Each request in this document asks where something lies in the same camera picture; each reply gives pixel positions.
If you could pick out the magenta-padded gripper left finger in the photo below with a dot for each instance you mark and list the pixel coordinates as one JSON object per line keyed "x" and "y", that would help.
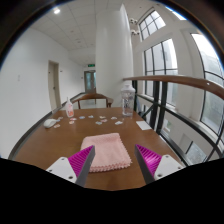
{"x": 61, "y": 168}

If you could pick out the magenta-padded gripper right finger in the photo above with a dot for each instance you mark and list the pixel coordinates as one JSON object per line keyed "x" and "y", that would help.
{"x": 166, "y": 165}

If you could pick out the pink towel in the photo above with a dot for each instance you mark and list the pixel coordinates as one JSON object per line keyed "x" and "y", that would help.
{"x": 105, "y": 150}

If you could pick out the small colourful sticker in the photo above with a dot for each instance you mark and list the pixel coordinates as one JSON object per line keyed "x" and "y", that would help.
{"x": 73, "y": 119}
{"x": 71, "y": 122}
{"x": 102, "y": 117}
{"x": 98, "y": 122}
{"x": 113, "y": 118}
{"x": 104, "y": 120}
{"x": 90, "y": 116}
{"x": 57, "y": 125}
{"x": 118, "y": 122}
{"x": 60, "y": 118}
{"x": 81, "y": 117}

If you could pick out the white card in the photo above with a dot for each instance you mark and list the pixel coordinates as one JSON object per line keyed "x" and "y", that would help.
{"x": 143, "y": 125}

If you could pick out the clear plastic bottle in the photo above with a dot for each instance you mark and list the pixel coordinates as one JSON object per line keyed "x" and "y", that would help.
{"x": 128, "y": 100}

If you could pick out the wooden chair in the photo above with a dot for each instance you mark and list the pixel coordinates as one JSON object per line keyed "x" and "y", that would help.
{"x": 93, "y": 96}

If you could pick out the white single door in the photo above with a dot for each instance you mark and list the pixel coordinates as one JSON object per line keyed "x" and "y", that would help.
{"x": 54, "y": 85}

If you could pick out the black railing wooden handrail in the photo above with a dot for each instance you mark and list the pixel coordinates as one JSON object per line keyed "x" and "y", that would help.
{"x": 173, "y": 80}

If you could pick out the glazed double door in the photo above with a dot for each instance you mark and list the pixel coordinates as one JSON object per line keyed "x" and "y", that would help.
{"x": 90, "y": 81}

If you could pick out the tall arched window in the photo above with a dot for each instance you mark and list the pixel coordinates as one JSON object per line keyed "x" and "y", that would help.
{"x": 160, "y": 60}

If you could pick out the green exit sign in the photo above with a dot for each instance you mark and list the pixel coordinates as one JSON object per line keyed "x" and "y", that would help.
{"x": 91, "y": 65}

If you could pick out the wide curved window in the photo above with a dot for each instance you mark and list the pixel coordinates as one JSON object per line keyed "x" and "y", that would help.
{"x": 211, "y": 66}

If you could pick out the slanted high window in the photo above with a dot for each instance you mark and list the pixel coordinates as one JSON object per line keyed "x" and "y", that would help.
{"x": 151, "y": 23}

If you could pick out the round ceiling light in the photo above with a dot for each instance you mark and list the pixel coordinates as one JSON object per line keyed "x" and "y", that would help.
{"x": 57, "y": 11}

